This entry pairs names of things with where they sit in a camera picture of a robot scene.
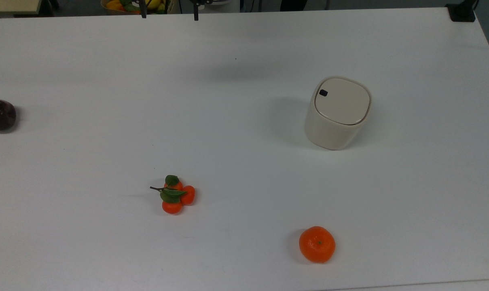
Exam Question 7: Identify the cream lidded garbage bin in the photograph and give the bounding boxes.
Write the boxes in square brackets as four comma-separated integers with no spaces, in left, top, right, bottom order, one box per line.
[304,76,373,151]

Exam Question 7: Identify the bowl of mixed fruit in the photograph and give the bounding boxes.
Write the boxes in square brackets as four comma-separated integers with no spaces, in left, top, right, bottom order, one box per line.
[101,0,170,15]

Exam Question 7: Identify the beige wooden furniture piece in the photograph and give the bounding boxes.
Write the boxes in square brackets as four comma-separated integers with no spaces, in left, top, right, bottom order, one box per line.
[0,0,42,16]

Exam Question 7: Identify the small mandarin cluster with leaves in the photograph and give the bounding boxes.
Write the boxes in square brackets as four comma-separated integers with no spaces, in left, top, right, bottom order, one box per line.
[150,175,196,215]

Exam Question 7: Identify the large orange mandarin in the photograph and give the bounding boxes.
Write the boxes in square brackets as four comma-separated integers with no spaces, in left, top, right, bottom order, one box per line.
[299,226,337,264]

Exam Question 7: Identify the black table clamp mount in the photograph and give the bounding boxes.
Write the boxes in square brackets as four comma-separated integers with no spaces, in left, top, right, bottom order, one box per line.
[446,0,479,23]

